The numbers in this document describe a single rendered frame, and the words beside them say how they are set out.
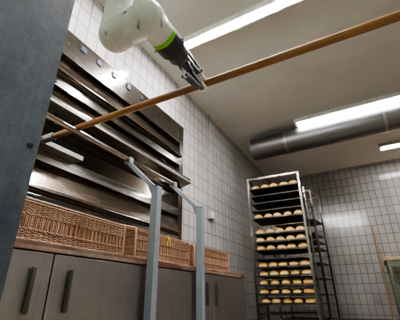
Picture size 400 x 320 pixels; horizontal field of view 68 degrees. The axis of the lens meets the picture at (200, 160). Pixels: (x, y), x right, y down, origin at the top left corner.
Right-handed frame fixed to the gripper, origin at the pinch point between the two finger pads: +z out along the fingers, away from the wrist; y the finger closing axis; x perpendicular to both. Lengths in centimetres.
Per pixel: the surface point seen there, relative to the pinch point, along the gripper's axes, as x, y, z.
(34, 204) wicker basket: -58, 46, -21
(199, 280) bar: -50, 67, 84
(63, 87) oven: -107, -47, 8
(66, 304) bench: -51, 79, -6
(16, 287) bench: -53, 74, -24
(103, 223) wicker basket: -59, 46, 13
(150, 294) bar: -48, 75, 36
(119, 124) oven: -108, -48, 61
